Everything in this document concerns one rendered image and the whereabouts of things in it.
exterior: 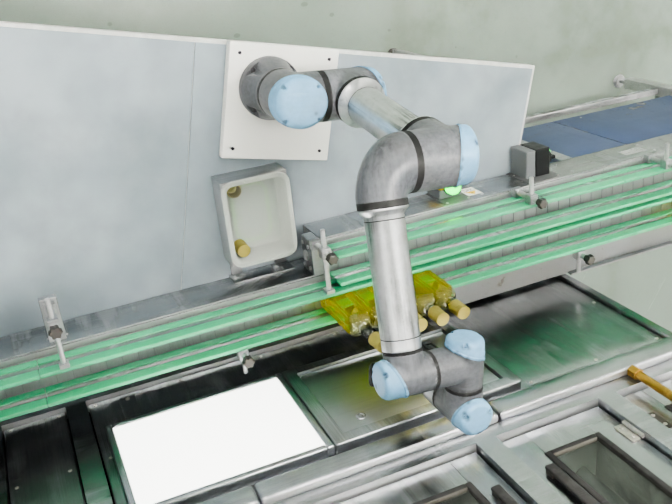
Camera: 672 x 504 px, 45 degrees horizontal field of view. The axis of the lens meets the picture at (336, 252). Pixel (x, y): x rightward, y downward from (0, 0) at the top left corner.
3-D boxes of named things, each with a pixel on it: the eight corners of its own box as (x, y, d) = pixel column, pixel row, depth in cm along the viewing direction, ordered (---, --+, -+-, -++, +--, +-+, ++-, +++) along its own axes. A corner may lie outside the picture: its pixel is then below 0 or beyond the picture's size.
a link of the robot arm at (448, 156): (307, 63, 187) (421, 142, 143) (366, 58, 192) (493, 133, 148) (307, 114, 192) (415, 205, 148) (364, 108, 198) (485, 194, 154)
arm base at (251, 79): (238, 56, 191) (250, 62, 182) (298, 54, 197) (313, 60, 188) (239, 120, 196) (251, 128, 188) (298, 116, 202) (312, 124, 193)
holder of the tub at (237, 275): (227, 276, 212) (236, 287, 205) (210, 176, 201) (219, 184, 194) (288, 260, 217) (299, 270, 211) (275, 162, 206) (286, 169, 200)
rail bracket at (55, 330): (46, 337, 194) (56, 381, 175) (29, 273, 187) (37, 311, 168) (67, 331, 196) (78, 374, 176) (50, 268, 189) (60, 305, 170)
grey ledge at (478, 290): (411, 302, 234) (431, 318, 224) (410, 274, 230) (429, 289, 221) (669, 226, 265) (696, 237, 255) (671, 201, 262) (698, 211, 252)
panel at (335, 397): (107, 436, 187) (134, 527, 158) (104, 425, 186) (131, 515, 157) (446, 330, 217) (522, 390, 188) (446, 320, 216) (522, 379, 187)
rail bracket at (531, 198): (508, 196, 224) (537, 210, 212) (507, 171, 221) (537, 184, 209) (520, 193, 225) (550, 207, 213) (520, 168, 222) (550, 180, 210)
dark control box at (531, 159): (509, 172, 237) (526, 179, 229) (508, 146, 233) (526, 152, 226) (532, 166, 239) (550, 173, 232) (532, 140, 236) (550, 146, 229)
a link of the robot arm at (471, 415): (497, 395, 155) (494, 433, 158) (465, 369, 164) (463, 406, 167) (462, 405, 152) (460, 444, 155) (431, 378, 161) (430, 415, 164)
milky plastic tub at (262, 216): (224, 258, 209) (234, 270, 202) (210, 176, 200) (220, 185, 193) (287, 242, 215) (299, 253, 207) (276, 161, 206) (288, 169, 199)
